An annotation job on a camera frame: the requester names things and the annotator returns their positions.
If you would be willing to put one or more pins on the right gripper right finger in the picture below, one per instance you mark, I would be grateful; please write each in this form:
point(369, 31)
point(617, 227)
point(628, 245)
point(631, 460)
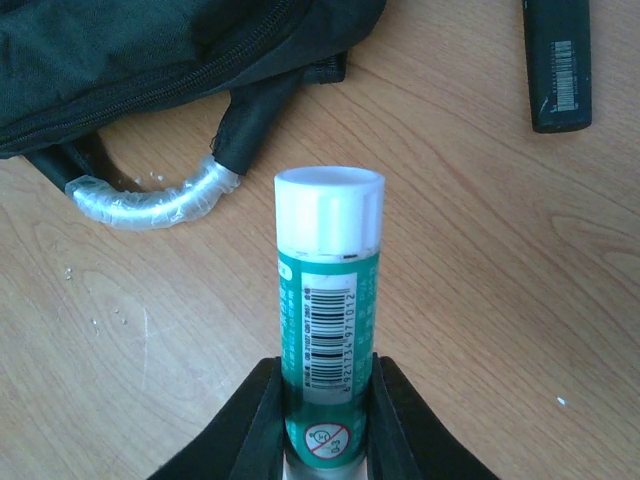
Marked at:
point(405, 439)

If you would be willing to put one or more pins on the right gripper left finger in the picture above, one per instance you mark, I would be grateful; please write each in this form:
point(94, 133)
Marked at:
point(245, 439)

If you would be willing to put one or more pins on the white green glue stick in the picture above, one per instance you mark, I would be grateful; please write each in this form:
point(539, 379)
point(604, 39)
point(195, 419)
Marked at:
point(328, 233)

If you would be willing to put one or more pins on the black student bag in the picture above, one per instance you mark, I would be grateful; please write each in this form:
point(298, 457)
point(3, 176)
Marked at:
point(70, 68)

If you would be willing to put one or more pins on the green cap black highlighter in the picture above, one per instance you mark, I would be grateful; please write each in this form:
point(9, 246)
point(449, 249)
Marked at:
point(557, 36)

